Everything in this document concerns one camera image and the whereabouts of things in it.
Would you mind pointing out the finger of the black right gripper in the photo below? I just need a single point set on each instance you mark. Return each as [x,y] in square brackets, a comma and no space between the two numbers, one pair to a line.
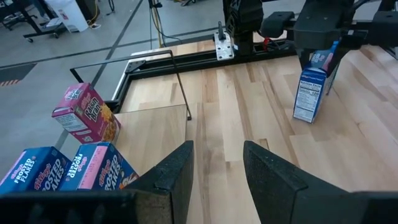
[303,57]
[339,56]

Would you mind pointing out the red zip tie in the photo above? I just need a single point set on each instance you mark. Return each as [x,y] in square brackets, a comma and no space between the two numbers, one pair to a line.
[266,42]

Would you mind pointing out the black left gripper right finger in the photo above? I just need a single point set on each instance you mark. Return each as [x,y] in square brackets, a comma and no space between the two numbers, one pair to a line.
[280,193]

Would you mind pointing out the silver metal bracket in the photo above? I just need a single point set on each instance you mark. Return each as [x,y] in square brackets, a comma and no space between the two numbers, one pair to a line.
[224,49]

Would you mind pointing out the black rolling cart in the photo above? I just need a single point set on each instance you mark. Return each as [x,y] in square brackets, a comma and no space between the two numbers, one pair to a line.
[43,33]

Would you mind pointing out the dark mat orange stripes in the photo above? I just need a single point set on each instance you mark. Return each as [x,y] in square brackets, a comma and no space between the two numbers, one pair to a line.
[15,73]

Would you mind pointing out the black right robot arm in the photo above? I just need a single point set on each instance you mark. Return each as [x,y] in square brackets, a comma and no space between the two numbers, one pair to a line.
[244,18]

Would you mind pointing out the black aluminium table frame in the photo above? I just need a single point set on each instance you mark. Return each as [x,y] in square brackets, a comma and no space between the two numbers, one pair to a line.
[186,64]

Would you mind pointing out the dark blue Frosted Flakes box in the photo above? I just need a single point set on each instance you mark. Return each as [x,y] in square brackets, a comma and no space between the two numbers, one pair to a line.
[311,96]
[99,168]
[31,171]

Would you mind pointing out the magenta Raisin Bran box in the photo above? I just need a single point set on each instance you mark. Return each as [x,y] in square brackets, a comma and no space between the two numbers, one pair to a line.
[87,115]

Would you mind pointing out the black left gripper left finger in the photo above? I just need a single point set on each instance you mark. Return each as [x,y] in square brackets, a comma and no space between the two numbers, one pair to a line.
[168,186]

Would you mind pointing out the white bin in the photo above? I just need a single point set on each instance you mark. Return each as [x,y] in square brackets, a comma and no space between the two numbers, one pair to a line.
[68,14]

